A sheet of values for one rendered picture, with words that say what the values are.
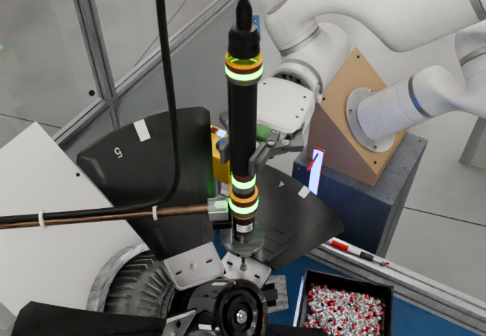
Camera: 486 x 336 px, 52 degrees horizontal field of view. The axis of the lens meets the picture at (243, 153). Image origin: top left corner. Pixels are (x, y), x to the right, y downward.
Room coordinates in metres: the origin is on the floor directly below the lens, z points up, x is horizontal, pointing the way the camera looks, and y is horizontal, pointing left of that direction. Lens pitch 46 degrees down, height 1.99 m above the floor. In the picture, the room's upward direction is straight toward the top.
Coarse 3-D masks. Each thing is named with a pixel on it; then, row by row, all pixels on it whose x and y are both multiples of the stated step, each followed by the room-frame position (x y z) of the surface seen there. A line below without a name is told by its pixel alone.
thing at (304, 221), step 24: (264, 168) 0.73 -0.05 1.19; (264, 192) 0.67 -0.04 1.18; (288, 192) 0.68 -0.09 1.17; (312, 192) 0.69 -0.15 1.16; (264, 216) 0.61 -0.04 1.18; (288, 216) 0.61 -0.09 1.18; (312, 216) 0.63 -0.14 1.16; (336, 216) 0.65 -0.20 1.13; (288, 240) 0.56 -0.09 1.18; (312, 240) 0.57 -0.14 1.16
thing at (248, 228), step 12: (240, 12) 0.48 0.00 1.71; (240, 24) 0.48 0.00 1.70; (252, 24) 0.49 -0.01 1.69; (240, 36) 0.47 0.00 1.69; (252, 36) 0.47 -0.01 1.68; (228, 48) 0.48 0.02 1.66; (240, 48) 0.47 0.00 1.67; (252, 48) 0.47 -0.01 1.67; (240, 228) 0.47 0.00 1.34; (252, 228) 0.47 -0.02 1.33; (240, 240) 0.47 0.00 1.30
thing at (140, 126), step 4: (140, 120) 0.60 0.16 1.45; (136, 124) 0.60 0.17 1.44; (140, 124) 0.60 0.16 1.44; (144, 124) 0.60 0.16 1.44; (136, 128) 0.59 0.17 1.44; (140, 128) 0.59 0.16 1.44; (144, 128) 0.59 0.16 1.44; (140, 132) 0.59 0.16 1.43; (144, 132) 0.59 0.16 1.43; (140, 136) 0.58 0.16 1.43; (144, 136) 0.58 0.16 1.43; (148, 136) 0.59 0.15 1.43
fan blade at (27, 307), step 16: (32, 304) 0.29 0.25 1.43; (48, 304) 0.30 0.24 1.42; (16, 320) 0.27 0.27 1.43; (32, 320) 0.28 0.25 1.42; (48, 320) 0.28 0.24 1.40; (64, 320) 0.29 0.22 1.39; (80, 320) 0.30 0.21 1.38; (96, 320) 0.30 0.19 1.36; (112, 320) 0.31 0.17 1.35; (128, 320) 0.32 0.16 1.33; (144, 320) 0.33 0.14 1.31; (160, 320) 0.34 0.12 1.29
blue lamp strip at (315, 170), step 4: (316, 152) 0.79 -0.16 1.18; (320, 152) 0.78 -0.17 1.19; (320, 156) 0.78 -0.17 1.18; (316, 160) 0.79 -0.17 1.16; (320, 160) 0.78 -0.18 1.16; (316, 164) 0.79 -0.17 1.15; (320, 164) 0.78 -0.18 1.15; (312, 168) 0.79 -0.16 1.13; (316, 168) 0.78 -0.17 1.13; (312, 172) 0.79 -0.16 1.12; (316, 172) 0.78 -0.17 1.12; (312, 176) 0.79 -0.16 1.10; (316, 176) 0.78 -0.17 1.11; (312, 180) 0.79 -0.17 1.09; (316, 180) 0.78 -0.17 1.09; (312, 184) 0.79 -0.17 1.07; (316, 184) 0.78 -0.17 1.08; (312, 188) 0.79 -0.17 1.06; (316, 188) 0.78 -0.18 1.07; (316, 192) 0.78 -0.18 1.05
